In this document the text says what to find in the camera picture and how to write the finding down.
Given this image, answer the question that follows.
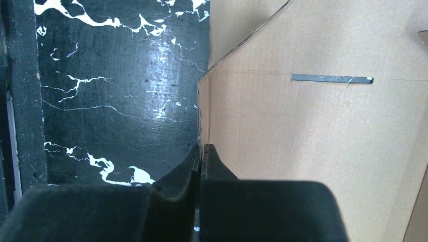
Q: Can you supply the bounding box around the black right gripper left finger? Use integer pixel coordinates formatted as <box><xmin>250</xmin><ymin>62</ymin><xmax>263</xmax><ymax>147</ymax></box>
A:
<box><xmin>1</xmin><ymin>145</ymin><xmax>200</xmax><ymax>241</ymax></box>

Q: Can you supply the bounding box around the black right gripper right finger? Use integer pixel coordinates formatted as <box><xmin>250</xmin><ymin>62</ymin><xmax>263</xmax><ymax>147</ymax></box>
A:
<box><xmin>200</xmin><ymin>144</ymin><xmax>348</xmax><ymax>241</ymax></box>

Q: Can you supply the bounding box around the brown cardboard box sheet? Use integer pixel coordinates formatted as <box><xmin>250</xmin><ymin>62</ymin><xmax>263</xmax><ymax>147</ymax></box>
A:
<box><xmin>198</xmin><ymin>1</ymin><xmax>427</xmax><ymax>241</ymax></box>

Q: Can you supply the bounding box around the aluminium rail frame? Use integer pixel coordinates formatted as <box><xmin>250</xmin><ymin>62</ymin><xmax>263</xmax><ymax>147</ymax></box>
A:
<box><xmin>1</xmin><ymin>1</ymin><xmax>47</xmax><ymax>221</ymax></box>

